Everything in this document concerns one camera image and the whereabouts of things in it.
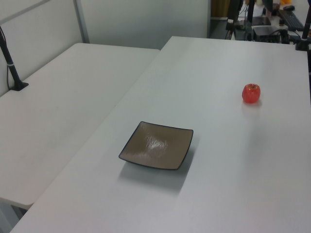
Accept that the black camera stand pole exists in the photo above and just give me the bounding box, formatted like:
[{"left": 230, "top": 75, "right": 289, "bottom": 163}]
[{"left": 0, "top": 25, "right": 29, "bottom": 92}]

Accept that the black flat tablet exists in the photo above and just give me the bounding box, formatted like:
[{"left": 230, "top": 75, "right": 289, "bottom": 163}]
[{"left": 252, "top": 16, "right": 272, "bottom": 26}]

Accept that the red apple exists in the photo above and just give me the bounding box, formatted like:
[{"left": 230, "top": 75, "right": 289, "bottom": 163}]
[{"left": 242, "top": 83, "right": 262, "bottom": 104}]

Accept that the dark pole with device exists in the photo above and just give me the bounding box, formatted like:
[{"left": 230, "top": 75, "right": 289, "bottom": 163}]
[{"left": 225, "top": 0, "right": 244, "bottom": 31}]

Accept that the grey metal partition frame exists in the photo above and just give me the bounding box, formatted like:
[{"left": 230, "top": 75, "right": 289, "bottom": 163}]
[{"left": 0, "top": 0, "right": 90, "bottom": 44}]

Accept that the black electronics box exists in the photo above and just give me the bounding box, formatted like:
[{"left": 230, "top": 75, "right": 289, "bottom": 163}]
[{"left": 252, "top": 25, "right": 290, "bottom": 44}]

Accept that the white side table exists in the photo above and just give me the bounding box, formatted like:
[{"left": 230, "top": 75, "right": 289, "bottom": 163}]
[{"left": 0, "top": 43, "right": 161, "bottom": 233}]

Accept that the black keyboard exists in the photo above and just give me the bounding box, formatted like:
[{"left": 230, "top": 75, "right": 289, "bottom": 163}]
[{"left": 279, "top": 11, "right": 305, "bottom": 31}]

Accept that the black clamp stand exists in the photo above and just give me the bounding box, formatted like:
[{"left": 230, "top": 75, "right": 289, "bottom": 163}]
[{"left": 294, "top": 20, "right": 311, "bottom": 51}]

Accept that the brown wooden board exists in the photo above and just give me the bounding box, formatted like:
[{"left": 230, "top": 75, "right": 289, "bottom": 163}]
[{"left": 210, "top": 0, "right": 230, "bottom": 18}]

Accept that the thin dark pole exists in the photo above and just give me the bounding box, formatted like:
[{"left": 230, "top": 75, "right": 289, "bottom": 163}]
[{"left": 246, "top": 0, "right": 256, "bottom": 41}]

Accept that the square brown ceramic plate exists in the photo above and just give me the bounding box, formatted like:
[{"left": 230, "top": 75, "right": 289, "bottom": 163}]
[{"left": 118, "top": 121, "right": 194, "bottom": 171}]

